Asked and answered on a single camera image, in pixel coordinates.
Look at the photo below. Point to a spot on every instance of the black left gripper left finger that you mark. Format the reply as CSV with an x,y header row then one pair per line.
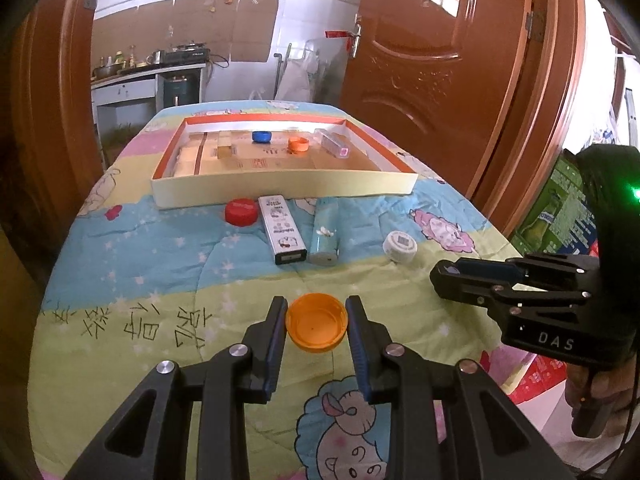
x,y
266,341

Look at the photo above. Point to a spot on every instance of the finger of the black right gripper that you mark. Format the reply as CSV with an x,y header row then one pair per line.
x,y
532,268
535,300

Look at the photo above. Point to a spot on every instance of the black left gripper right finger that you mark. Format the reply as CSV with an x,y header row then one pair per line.
x,y
367,343

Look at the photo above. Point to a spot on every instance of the yellow orange bottle cap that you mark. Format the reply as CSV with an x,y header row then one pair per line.
x,y
316,323

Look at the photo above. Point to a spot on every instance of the blue bottle cap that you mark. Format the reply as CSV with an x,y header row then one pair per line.
x,y
261,136

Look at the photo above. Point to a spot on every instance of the person's right hand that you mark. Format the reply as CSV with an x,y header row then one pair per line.
x,y
615,384

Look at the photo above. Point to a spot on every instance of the green printed cardboard box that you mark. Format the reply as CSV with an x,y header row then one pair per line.
x,y
559,221

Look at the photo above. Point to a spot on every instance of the white round jar lid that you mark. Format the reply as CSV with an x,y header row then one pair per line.
x,y
400,247

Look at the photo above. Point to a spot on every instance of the white rectangular cartoon box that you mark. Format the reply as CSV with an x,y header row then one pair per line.
x,y
285,240

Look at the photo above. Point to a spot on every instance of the light blue glitter bottle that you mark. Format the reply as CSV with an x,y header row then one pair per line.
x,y
324,241

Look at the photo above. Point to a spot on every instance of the red bottle cap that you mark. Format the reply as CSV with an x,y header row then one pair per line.
x,y
241,212

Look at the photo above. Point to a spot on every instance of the colourful cartoon sheep blanket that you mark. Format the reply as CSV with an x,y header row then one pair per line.
x,y
135,285

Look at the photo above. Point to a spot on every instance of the orange rimmed cardboard tray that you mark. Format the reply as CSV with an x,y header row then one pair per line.
x,y
190,174

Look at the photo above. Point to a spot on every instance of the brown wooden door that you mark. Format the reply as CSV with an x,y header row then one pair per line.
x,y
479,90

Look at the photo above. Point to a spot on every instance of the gold rectangular box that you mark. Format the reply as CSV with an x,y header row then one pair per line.
x,y
224,147

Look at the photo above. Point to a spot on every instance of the white plastic bag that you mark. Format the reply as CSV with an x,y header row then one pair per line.
x,y
302,77

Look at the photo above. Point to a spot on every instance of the dark green air fryer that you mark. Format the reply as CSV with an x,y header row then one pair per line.
x,y
181,90

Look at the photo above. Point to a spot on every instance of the white kitchen counter cabinet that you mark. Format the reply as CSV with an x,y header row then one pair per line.
x,y
134,99

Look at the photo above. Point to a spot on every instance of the black gas stove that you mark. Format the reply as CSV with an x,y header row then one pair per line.
x,y
185,55

